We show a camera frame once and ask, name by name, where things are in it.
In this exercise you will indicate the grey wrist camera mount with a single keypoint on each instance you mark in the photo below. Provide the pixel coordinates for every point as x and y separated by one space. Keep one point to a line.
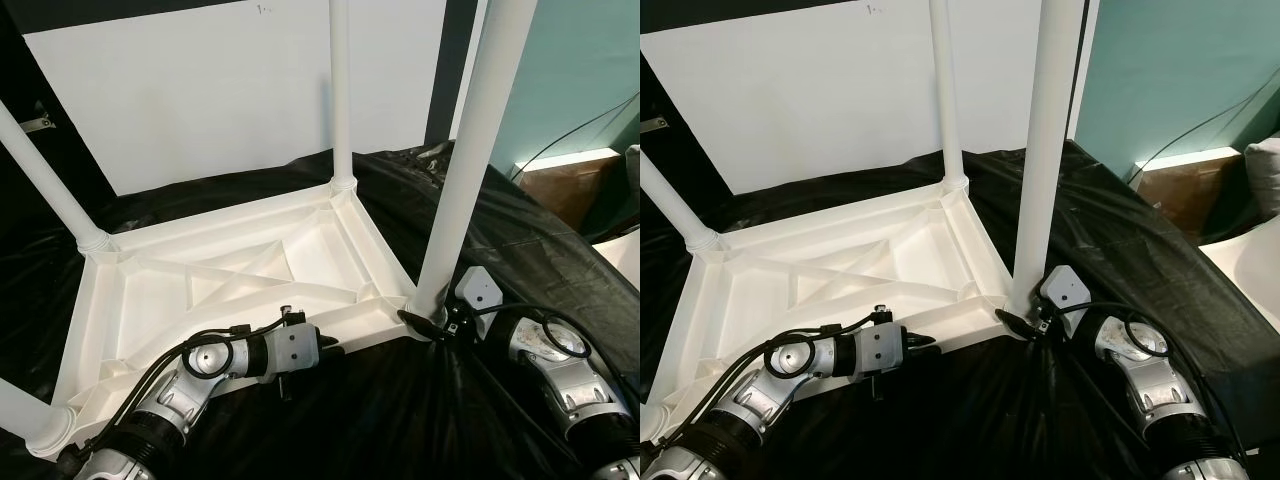
882 347
295 347
478 290
1064 290

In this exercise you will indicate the white plastic table top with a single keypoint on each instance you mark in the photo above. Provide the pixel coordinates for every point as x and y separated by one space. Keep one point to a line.
150 290
760 290

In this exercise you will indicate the brown wooden furniture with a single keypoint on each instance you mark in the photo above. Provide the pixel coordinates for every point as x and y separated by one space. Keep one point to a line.
1190 198
565 195

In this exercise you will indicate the white furniture top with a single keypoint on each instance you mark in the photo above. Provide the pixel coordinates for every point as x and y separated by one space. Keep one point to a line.
1248 270
622 260

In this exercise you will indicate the white plastic table leg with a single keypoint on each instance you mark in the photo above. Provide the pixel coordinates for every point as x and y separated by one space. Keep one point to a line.
341 90
30 415
945 90
50 175
675 205
470 150
1042 150

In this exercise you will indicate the black door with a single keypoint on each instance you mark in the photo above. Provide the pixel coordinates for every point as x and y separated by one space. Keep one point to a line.
650 90
10 70

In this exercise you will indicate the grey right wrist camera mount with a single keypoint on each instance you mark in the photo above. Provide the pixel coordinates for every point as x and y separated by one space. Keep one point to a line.
1064 290
478 290

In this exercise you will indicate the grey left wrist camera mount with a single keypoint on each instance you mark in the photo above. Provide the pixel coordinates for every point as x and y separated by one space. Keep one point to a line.
295 347
882 347

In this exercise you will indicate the black plastic cover sheet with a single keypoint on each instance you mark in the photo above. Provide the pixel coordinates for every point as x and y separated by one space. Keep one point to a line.
560 280
1150 260

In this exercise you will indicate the grey cushion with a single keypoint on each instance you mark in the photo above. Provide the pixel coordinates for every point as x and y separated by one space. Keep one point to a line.
1265 180
633 175

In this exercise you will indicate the black vertical wall strip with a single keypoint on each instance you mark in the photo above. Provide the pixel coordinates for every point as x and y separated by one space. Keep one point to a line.
1080 60
452 70

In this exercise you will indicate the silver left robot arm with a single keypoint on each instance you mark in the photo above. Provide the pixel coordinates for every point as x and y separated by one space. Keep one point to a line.
780 385
190 385

